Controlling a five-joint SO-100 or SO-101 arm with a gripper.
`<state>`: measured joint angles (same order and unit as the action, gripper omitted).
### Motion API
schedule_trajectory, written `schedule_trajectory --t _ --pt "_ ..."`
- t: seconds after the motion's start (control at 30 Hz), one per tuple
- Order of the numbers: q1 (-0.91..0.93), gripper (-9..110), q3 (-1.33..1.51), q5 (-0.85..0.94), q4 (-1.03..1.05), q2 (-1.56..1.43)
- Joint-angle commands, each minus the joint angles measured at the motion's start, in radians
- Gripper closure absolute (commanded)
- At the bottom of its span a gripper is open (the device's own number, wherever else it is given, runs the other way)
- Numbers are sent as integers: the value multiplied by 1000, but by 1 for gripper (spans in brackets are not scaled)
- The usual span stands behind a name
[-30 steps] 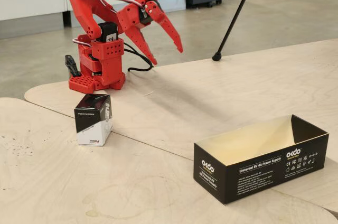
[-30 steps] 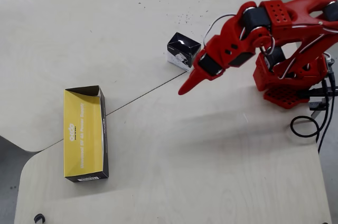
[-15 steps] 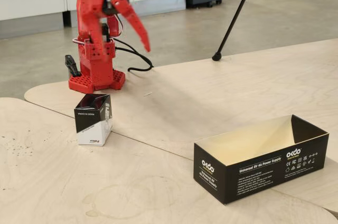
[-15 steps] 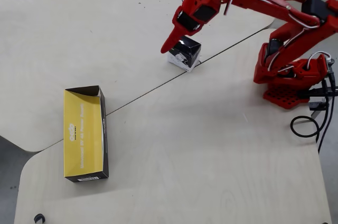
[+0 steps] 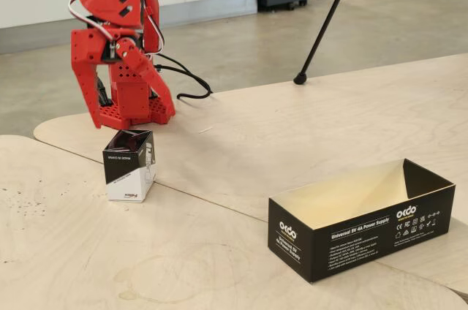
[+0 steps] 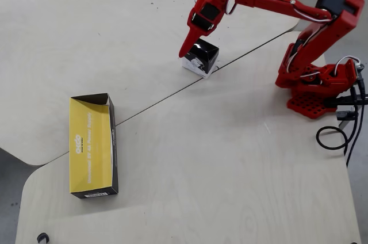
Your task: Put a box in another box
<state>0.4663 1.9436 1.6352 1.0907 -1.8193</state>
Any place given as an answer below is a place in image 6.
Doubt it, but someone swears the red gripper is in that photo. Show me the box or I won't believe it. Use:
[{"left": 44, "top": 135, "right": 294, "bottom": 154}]
[{"left": 178, "top": 0, "right": 235, "bottom": 59}]

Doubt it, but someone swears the small black white box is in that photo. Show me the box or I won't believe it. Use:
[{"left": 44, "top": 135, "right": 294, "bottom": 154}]
[{"left": 181, "top": 39, "right": 220, "bottom": 79}]

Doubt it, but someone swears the long open black box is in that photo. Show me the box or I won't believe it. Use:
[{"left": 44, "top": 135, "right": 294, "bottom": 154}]
[{"left": 68, "top": 92, "right": 120, "bottom": 200}]

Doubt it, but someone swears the black table clamp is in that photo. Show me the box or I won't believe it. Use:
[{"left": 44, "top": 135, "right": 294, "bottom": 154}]
[{"left": 335, "top": 93, "right": 361, "bottom": 130}]

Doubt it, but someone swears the looped black cable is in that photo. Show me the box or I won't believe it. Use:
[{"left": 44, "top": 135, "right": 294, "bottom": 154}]
[{"left": 316, "top": 85, "right": 361, "bottom": 156}]

